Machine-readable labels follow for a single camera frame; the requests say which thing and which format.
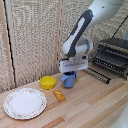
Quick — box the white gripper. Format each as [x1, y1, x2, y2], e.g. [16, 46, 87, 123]
[58, 55, 89, 74]

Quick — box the cobalt blue cup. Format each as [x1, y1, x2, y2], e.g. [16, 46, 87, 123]
[61, 70, 78, 89]

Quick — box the yellow bowl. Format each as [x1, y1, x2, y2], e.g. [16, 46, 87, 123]
[39, 75, 57, 91]

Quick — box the orange bread piece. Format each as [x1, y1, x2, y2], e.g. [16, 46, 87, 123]
[53, 89, 67, 103]

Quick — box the white patterned plate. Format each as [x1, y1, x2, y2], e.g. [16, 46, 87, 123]
[2, 87, 48, 121]

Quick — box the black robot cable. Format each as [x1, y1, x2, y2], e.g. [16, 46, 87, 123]
[111, 14, 128, 40]

